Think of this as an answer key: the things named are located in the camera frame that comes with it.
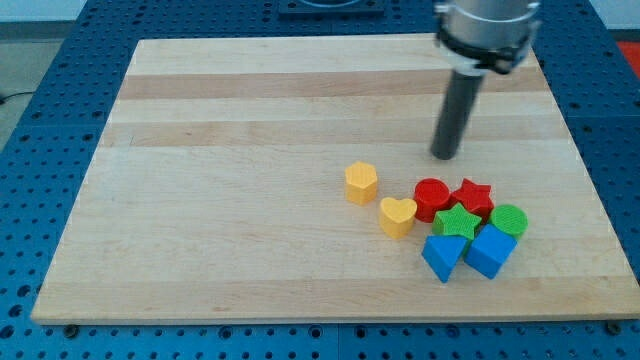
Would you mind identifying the green star block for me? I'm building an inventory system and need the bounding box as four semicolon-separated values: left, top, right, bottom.
432;203;482;241

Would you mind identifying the yellow heart block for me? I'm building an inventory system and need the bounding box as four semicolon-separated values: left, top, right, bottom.
378;197;417;240

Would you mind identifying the black cable on floor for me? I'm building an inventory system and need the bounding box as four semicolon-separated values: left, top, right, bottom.
0;90;34;106

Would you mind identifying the light wooden board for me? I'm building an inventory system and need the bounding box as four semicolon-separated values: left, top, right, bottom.
31;34;639;325

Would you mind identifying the yellow hexagon block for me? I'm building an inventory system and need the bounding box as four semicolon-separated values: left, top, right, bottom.
344;161;378;205

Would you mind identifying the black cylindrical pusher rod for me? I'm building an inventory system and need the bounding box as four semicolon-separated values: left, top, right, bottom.
430;71;484;160

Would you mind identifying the red cylinder block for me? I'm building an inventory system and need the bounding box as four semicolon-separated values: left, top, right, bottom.
413;178;451;223

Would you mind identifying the red star block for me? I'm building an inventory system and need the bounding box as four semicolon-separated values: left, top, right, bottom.
449;178;494;223

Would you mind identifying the green cylinder block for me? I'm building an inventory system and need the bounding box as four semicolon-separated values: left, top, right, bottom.
489;204;529;240

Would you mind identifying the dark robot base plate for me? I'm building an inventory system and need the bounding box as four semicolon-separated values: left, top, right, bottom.
278;0;387;19

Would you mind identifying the blue cube block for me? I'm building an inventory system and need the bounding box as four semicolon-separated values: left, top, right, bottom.
464;224;518;279

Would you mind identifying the blue triangle block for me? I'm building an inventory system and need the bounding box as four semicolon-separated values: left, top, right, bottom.
422;235;467;283

